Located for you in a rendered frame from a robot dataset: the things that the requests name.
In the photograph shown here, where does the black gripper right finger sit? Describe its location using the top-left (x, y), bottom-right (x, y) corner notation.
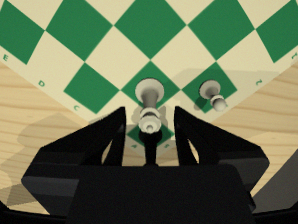
top-left (174, 106), bottom-right (270, 193)

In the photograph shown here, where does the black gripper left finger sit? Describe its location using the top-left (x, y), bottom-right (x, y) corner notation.
top-left (30, 106), bottom-right (127, 166)

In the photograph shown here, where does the white pawn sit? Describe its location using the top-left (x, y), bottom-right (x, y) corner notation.
top-left (199, 79), bottom-right (226, 112)

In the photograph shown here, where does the green and cream chessboard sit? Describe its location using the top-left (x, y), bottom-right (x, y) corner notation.
top-left (0, 0), bottom-right (298, 158)

